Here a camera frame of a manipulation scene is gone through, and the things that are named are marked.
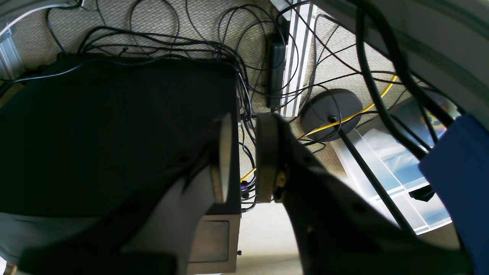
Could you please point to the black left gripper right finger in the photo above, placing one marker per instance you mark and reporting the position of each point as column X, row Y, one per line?
column 337, row 232

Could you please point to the round black stand base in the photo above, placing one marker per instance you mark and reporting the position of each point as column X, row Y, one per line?
column 319, row 111

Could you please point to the clear plastic storage bin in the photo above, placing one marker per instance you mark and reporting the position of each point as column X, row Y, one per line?
column 398, row 172

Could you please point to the aluminium frame rail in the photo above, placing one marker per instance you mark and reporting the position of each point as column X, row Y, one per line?
column 300, row 23

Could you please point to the blue cloth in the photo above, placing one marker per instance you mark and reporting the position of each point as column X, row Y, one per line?
column 457, row 168

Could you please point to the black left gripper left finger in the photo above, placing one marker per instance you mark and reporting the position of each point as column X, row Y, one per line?
column 152, row 233

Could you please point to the black power adapter brick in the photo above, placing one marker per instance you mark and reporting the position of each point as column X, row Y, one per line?
column 276, row 64

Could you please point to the black stand pole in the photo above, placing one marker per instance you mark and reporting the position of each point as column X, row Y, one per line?
column 368, row 174

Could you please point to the black computer case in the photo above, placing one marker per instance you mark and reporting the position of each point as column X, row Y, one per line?
column 81, row 139

